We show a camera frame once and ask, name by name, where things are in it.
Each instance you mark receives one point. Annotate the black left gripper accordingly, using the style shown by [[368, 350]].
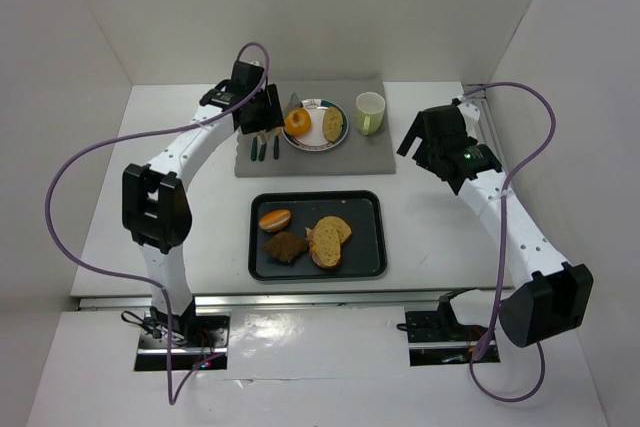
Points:
[[262, 117]]

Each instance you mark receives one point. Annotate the gold fork green handle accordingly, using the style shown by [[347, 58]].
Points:
[[263, 139]]

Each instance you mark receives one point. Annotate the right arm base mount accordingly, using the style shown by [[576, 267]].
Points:
[[436, 337]]

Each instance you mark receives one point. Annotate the glazed round bun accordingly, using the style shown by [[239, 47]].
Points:
[[275, 221]]

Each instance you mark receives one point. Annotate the aluminium rail at right wall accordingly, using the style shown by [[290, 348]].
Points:
[[484, 130]]

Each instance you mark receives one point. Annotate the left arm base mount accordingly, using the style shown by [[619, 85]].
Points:
[[204, 346]]

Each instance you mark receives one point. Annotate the white plate with coloured rim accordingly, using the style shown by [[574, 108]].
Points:
[[314, 140]]

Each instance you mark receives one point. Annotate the dark brown bread piece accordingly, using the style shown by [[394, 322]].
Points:
[[285, 247]]

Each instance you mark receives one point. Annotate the aluminium rail at front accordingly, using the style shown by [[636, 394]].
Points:
[[276, 300]]

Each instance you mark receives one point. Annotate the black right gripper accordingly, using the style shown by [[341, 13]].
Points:
[[423, 137]]

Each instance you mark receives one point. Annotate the gold spoon green handle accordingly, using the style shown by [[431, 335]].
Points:
[[254, 148]]

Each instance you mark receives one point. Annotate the large seeded bread slice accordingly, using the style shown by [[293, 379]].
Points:
[[324, 244]]

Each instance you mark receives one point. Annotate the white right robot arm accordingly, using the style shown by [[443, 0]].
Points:
[[551, 294]]

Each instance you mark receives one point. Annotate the black rectangular tray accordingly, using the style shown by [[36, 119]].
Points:
[[363, 256]]

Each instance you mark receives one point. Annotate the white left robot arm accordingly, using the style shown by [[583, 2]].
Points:
[[155, 208]]

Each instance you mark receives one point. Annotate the pale green mug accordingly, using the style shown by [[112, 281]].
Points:
[[370, 111]]

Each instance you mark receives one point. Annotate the small seeded bread slice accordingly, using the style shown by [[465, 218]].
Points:
[[332, 124]]

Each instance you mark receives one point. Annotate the gold knife green handle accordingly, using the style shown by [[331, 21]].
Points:
[[276, 144]]

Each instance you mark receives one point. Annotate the orange bagel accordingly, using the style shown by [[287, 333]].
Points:
[[298, 122]]

